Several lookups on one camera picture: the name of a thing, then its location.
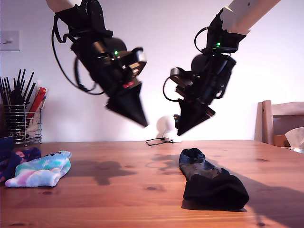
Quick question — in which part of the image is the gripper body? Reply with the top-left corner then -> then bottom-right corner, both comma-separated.
174,70 -> 230,118
91,62 -> 143,98

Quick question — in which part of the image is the dark grey sock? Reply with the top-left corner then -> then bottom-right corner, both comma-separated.
178,147 -> 250,212

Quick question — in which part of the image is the pastel tie-dye sock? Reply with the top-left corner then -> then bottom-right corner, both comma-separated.
4,150 -> 73,188

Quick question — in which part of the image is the purple sock with pink squares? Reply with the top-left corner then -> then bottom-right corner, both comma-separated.
0,146 -> 42,183

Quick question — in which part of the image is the wooden chair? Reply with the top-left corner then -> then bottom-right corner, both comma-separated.
254,100 -> 304,148

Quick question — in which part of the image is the red paper packet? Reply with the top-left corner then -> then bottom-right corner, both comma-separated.
26,86 -> 48,119

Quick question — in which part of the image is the white paper packet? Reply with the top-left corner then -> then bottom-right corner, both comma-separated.
28,114 -> 42,139

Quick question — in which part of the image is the white tissue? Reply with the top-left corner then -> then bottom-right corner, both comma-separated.
284,127 -> 304,148

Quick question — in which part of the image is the leaf print tissue box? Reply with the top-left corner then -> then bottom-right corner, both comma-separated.
285,146 -> 304,154

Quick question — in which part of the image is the blue box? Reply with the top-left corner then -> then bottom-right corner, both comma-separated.
0,136 -> 15,151

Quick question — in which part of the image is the white round security camera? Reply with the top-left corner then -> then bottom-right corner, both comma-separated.
156,114 -> 183,143

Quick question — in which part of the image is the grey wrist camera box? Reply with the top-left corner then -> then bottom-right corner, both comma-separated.
169,66 -> 192,84
122,47 -> 147,75

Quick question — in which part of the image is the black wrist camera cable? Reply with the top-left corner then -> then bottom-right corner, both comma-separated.
162,75 -> 184,102

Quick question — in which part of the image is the black security camera cable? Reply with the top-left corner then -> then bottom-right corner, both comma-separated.
145,137 -> 175,146

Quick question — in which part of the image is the chrome wire utensil caddy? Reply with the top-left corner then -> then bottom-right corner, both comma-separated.
3,104 -> 43,146

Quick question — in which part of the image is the white light switch plate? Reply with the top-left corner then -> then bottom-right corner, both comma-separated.
0,30 -> 21,52

